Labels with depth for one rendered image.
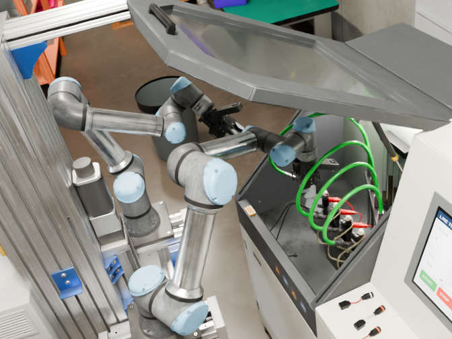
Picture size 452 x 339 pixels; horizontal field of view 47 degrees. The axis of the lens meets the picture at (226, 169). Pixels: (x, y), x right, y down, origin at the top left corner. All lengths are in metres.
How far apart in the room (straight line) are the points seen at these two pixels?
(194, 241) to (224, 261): 1.86
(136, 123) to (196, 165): 0.48
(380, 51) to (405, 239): 0.77
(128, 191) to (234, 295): 1.35
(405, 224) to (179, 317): 0.73
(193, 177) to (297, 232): 0.94
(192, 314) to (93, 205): 0.47
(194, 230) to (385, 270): 0.68
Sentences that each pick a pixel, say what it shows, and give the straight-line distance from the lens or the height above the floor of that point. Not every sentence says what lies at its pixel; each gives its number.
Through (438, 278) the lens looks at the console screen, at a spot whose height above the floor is 1.22.
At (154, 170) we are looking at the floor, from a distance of 4.19.
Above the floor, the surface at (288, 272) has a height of 0.95.
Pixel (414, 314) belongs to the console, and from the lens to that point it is 1.77.
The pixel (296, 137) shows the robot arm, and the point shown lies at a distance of 1.76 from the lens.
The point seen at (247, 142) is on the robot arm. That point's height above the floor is 1.47.
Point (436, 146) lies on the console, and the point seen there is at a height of 1.55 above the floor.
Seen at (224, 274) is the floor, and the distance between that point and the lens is 3.27.
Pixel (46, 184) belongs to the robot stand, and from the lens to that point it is 1.56.
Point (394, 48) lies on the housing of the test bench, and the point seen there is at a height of 1.50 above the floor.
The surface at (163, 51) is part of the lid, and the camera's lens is 1.27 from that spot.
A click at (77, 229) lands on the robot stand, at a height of 1.42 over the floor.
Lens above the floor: 2.47
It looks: 38 degrees down
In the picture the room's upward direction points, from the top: 12 degrees counter-clockwise
